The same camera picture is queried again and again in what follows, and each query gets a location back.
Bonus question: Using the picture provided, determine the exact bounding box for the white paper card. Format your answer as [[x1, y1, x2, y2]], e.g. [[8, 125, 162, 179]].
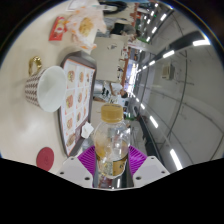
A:
[[66, 0, 98, 11]]

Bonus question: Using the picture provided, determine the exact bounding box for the clear bottle with yellow cap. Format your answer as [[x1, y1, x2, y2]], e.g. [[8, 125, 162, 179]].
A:
[[93, 103, 131, 189]]

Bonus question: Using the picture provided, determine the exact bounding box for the crumpled white napkin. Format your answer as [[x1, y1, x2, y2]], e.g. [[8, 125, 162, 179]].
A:
[[80, 121, 95, 138]]

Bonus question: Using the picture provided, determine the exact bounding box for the person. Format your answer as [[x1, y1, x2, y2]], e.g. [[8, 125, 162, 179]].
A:
[[109, 21, 137, 37]]

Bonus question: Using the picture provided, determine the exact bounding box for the dark brown food tray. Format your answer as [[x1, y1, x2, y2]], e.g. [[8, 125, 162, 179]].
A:
[[58, 50, 98, 158]]

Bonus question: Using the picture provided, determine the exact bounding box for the patterned mug with gold handle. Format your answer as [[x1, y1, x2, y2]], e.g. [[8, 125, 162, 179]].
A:
[[24, 55, 68, 113]]

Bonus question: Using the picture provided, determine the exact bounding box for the group of beige chairs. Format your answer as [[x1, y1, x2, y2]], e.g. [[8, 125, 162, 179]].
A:
[[93, 33, 132, 84]]

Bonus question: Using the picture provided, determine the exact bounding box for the printed paper tray liner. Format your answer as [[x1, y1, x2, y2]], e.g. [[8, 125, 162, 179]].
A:
[[61, 58, 95, 155]]

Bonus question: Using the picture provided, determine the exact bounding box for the ceiling air conditioner unit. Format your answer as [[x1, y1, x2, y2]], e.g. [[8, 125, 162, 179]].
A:
[[161, 63, 176, 81]]

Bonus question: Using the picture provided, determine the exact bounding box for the red sauce packet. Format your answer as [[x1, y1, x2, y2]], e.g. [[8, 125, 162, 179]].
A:
[[48, 16, 69, 42]]

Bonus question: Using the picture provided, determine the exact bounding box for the group of ceiling lights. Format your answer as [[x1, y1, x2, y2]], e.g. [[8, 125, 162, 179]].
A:
[[133, 1, 212, 171]]

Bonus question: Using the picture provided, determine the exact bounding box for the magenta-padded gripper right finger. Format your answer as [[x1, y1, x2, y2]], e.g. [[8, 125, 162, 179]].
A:
[[121, 144, 171, 188]]

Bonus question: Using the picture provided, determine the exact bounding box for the black backpack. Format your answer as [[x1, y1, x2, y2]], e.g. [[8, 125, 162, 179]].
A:
[[99, 0, 128, 13]]

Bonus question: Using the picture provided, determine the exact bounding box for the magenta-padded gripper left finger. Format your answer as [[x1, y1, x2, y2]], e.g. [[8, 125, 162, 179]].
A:
[[55, 144, 98, 189]]

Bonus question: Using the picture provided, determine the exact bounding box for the flat round red coaster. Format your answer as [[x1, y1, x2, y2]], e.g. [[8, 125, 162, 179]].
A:
[[35, 146, 55, 172]]

